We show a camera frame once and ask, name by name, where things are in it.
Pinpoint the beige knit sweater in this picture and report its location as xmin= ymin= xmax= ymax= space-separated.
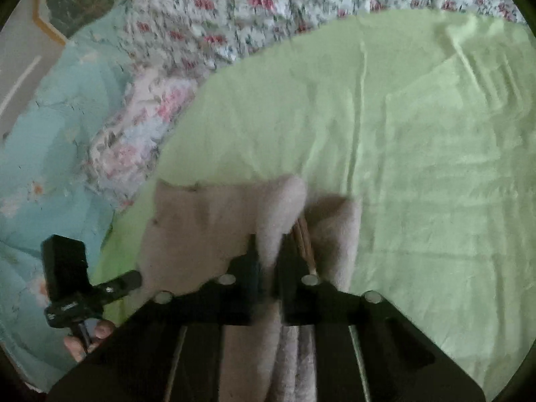
xmin=136 ymin=175 xmax=361 ymax=401

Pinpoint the person's left hand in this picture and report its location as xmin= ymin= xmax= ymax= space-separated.
xmin=64 ymin=320 xmax=115 ymax=363

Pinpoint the turquoise floral comforter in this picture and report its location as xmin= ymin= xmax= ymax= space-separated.
xmin=1 ymin=6 xmax=131 ymax=391

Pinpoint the pink floral ruffled pillow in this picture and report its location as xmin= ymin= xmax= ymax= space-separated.
xmin=84 ymin=66 xmax=203 ymax=210

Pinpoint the light green bed sheet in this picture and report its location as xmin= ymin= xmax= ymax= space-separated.
xmin=89 ymin=7 xmax=536 ymax=402

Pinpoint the red floral white quilt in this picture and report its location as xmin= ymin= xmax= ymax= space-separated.
xmin=119 ymin=0 xmax=523 ymax=74

